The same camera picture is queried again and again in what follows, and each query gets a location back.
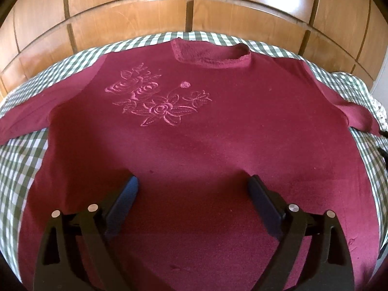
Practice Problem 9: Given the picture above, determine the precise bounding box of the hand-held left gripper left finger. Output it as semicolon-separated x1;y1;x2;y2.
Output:
33;174;139;291

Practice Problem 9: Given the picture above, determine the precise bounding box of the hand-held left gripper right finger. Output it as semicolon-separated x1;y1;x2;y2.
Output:
247;175;355;291

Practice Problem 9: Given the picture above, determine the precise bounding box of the maroon embroidered sweater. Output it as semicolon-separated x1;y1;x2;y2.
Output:
0;38;382;291

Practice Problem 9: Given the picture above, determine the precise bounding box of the green checkered bed cover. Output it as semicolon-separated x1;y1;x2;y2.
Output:
0;30;388;279

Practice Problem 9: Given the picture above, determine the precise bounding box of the wooden panelled wardrobe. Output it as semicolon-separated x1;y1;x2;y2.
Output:
0;0;388;102

